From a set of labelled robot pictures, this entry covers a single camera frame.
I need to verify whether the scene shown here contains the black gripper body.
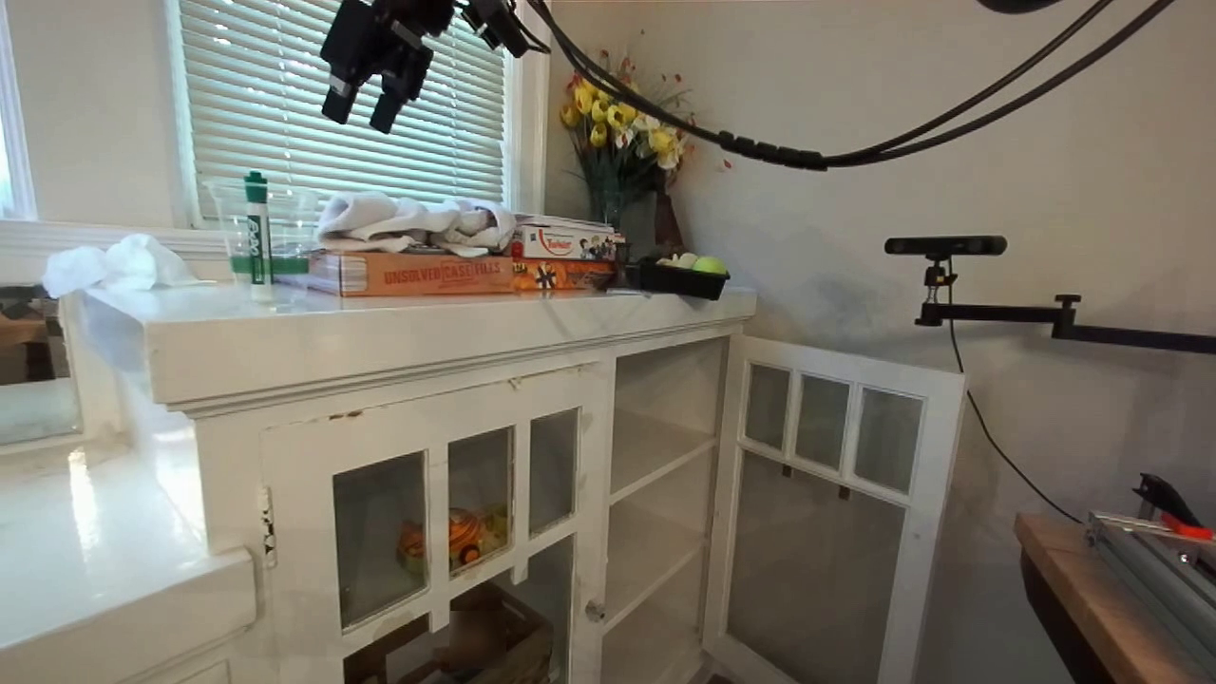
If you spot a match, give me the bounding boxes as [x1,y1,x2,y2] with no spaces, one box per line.
[315,0,462,67]

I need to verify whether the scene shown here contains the clear plastic cup green band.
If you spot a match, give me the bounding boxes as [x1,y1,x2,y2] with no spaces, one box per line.
[206,171,315,293]

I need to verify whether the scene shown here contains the green marker pen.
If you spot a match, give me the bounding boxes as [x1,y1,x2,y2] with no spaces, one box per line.
[244,165,273,287]

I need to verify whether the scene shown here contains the white printed game box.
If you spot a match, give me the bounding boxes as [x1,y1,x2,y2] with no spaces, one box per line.
[508,217,628,264]

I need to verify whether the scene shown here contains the wide white window blinds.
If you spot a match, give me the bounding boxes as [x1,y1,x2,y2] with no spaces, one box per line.
[170,0,514,224]

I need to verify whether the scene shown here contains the yellow flower bouquet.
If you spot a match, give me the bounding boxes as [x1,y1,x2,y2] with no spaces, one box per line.
[554,48,701,173]

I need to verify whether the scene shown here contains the tall white glass-door cabinet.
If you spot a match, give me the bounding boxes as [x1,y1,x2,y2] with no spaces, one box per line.
[52,279,764,684]

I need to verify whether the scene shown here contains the dark flower vase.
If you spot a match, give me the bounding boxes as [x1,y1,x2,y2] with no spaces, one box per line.
[581,155,688,260]

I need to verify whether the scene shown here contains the crumpled white cloth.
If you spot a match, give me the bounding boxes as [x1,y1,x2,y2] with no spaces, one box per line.
[39,230,194,304]

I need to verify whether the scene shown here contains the black tray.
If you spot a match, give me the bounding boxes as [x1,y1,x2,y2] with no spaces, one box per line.
[624,247,733,304]

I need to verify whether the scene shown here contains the orange toy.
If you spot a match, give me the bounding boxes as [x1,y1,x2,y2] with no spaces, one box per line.
[397,505,508,572]

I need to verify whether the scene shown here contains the low white drawer cabinet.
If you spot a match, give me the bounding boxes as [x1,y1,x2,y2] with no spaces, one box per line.
[0,434,261,684]

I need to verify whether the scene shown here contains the brown basket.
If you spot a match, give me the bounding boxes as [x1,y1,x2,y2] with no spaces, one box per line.
[344,580,554,684]

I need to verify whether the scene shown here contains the white glass cabinet door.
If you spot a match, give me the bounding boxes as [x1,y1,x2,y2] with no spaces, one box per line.
[701,333,970,684]

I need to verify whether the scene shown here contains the wooden table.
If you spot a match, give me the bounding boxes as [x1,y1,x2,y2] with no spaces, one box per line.
[1011,509,1216,684]

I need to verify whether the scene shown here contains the red black tool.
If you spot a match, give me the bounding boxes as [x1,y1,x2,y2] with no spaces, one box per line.
[1095,472,1216,551]

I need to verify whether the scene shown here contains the grey metal equipment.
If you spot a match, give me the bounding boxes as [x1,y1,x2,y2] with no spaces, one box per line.
[1082,509,1216,662]

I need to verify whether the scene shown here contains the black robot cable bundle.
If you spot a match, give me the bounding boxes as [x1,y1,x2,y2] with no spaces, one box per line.
[529,0,1184,173]

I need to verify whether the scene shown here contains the black stereo camera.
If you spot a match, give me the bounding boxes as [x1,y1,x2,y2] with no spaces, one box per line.
[881,230,1011,260]

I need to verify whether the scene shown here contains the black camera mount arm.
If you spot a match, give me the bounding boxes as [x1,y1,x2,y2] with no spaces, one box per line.
[911,255,1216,357]

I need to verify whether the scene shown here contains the black camera cable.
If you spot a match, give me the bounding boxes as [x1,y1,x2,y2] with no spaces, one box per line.
[943,316,1095,526]

